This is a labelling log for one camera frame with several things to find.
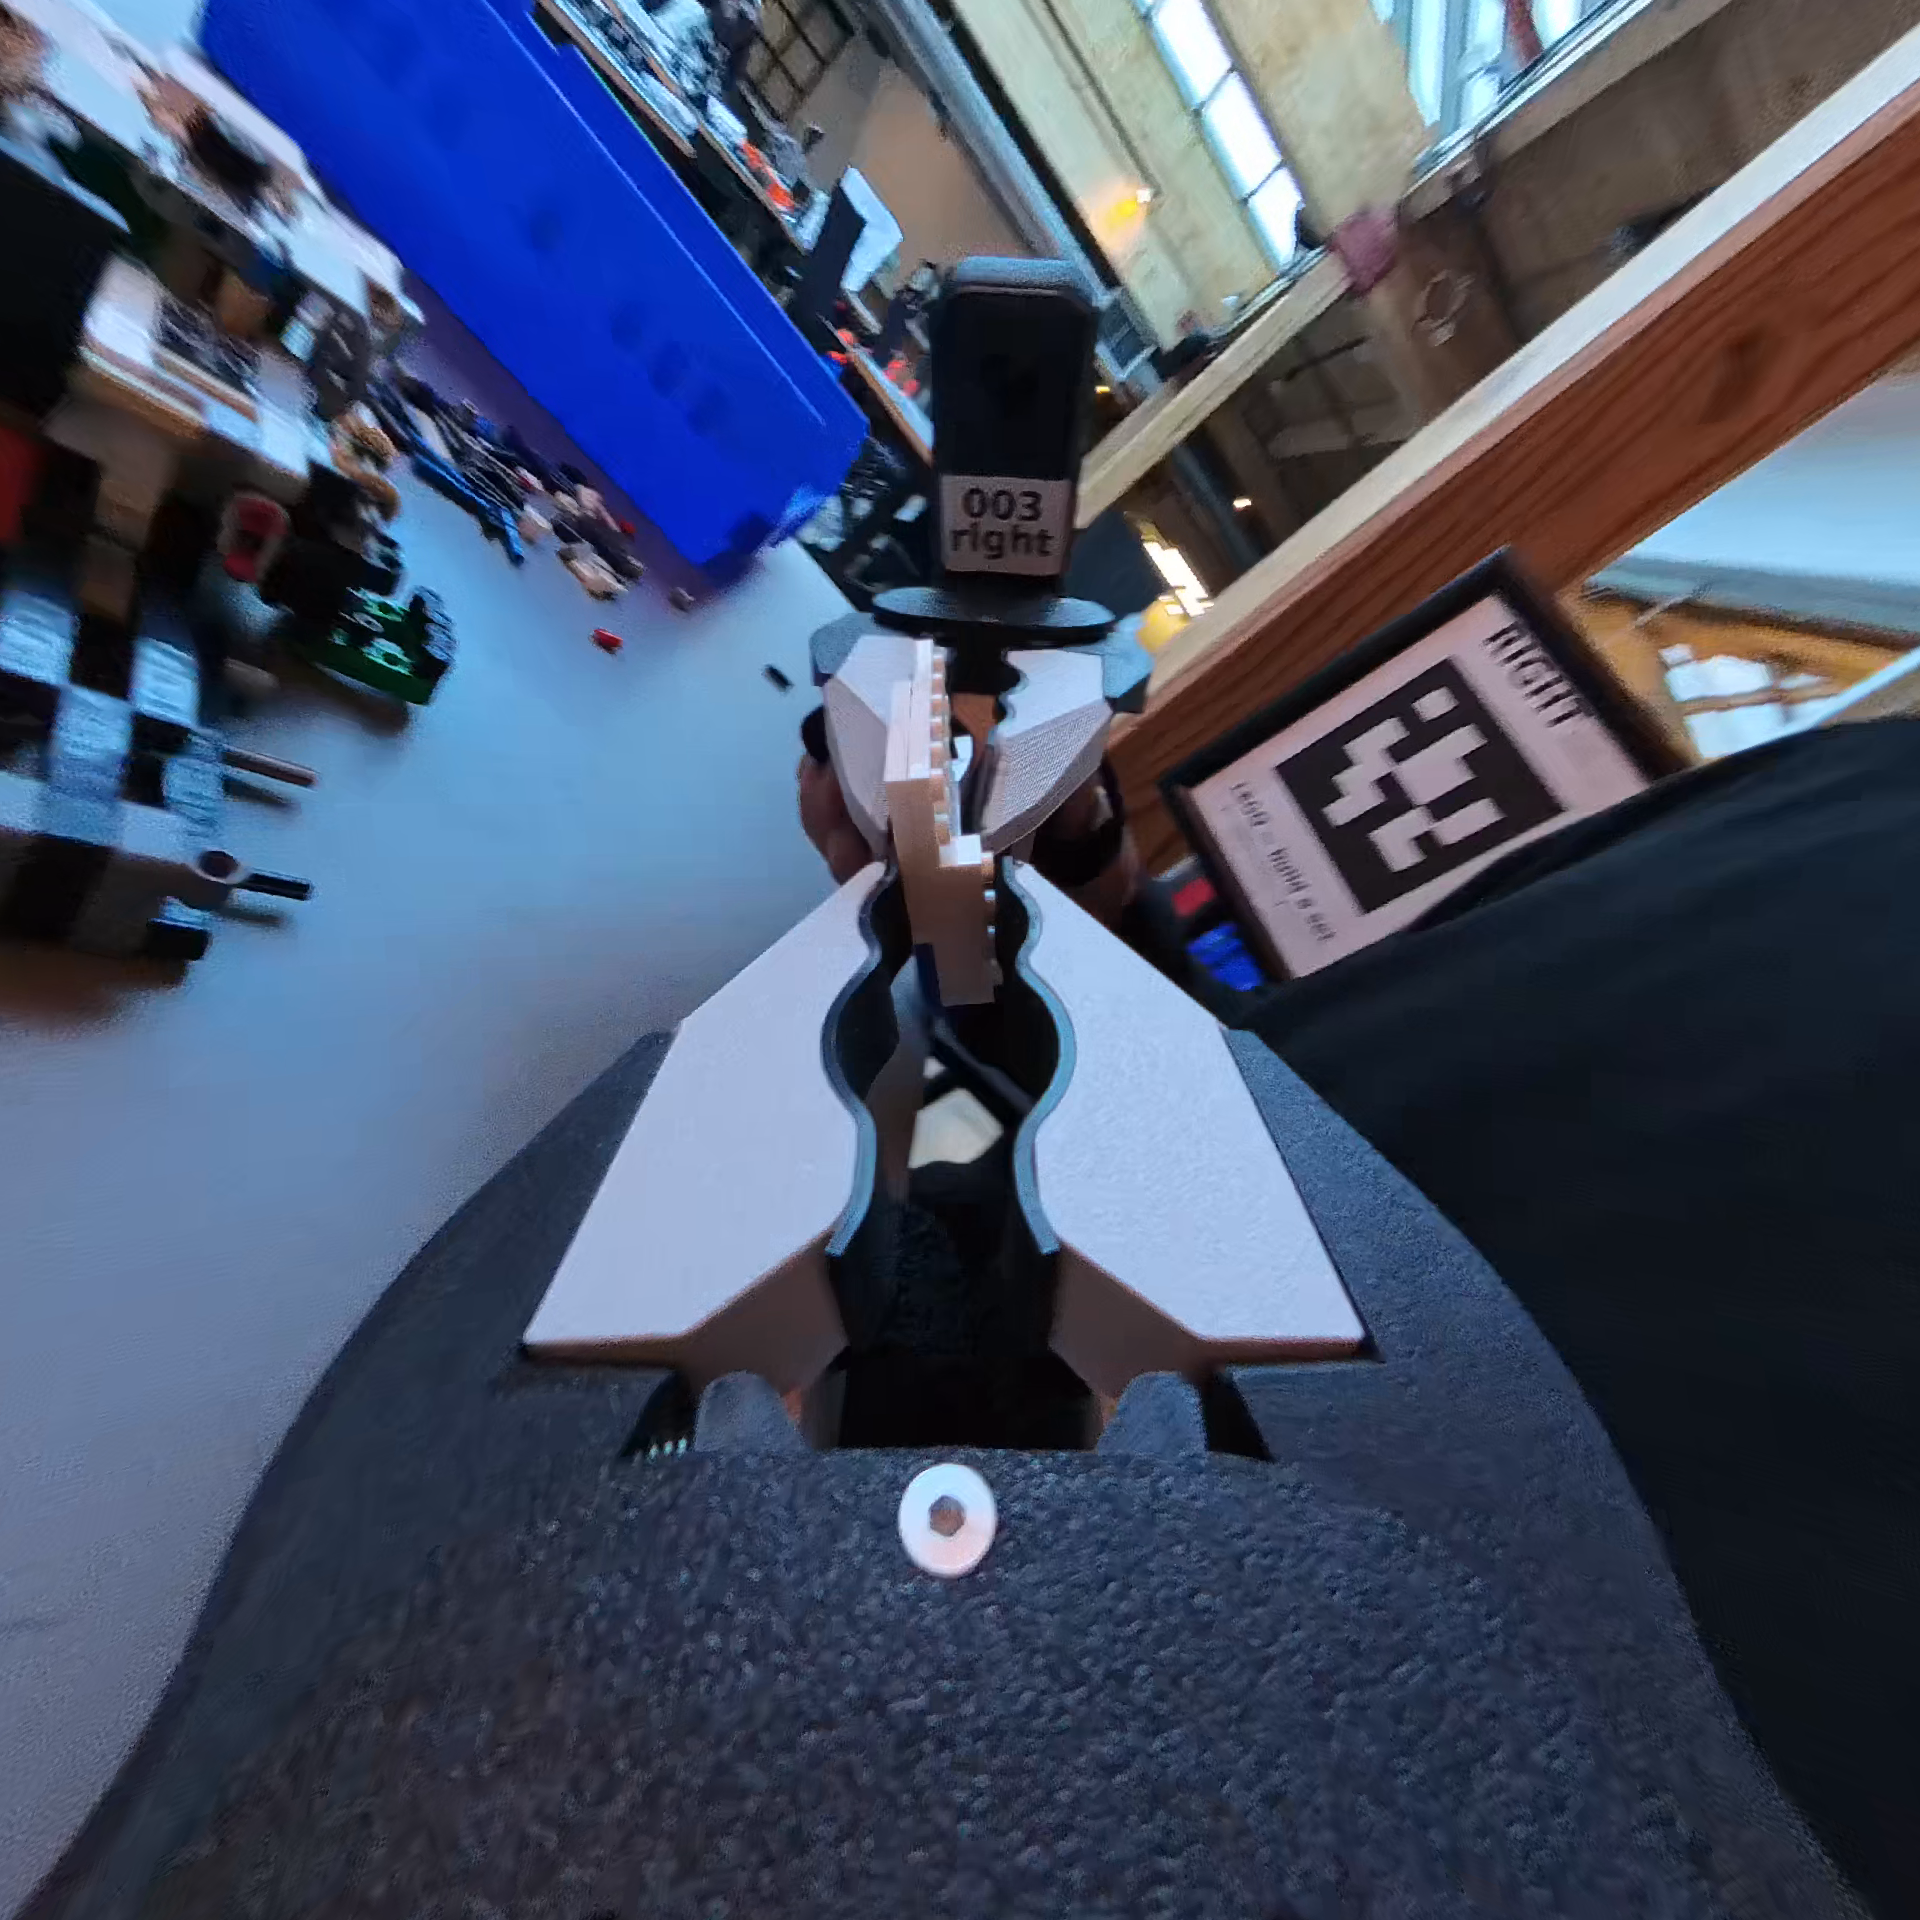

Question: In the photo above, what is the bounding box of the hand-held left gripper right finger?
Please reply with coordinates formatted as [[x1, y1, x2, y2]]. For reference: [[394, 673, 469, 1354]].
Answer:
[[1001, 867, 1369, 1445]]

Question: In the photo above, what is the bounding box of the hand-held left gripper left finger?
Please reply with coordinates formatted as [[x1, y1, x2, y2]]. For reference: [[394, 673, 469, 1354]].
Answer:
[[521, 861, 922, 1445]]

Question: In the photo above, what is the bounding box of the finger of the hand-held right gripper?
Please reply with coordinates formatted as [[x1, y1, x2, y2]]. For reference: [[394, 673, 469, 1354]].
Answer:
[[976, 644, 1121, 860], [822, 639, 939, 875]]

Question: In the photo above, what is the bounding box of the white brick plate assembly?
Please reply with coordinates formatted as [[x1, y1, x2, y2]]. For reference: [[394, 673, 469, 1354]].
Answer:
[[882, 642, 1004, 1011]]

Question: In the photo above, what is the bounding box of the person's right hand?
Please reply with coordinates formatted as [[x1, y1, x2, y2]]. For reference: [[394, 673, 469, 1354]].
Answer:
[[796, 751, 876, 909]]

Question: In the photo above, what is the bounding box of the window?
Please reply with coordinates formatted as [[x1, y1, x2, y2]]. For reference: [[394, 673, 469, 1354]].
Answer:
[[1140, 0, 1308, 265], [1381, 0, 1636, 168]]

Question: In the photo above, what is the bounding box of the framed marker sign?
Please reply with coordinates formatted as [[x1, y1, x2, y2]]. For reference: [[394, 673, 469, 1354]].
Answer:
[[1160, 546, 1690, 986]]

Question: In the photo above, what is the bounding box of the pile of small toy pieces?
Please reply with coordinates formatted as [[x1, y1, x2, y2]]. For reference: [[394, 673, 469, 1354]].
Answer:
[[360, 376, 699, 609]]

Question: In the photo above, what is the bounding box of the person's black clothing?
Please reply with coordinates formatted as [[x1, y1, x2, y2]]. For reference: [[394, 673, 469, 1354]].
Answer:
[[1245, 721, 1920, 1920]]

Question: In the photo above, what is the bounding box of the green black brick assembly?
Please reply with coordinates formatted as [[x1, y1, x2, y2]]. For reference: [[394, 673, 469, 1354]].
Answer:
[[292, 586, 460, 707]]

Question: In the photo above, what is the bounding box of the wooden side panel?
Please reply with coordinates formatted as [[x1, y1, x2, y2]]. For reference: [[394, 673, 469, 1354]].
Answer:
[[1072, 59, 1920, 874]]

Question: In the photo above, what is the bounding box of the blue plastic bin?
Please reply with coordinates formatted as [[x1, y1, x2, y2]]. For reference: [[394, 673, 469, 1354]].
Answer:
[[198, 0, 874, 570]]

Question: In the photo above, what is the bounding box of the toy truck model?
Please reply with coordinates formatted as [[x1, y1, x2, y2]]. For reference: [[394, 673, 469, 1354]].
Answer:
[[0, 152, 406, 970]]

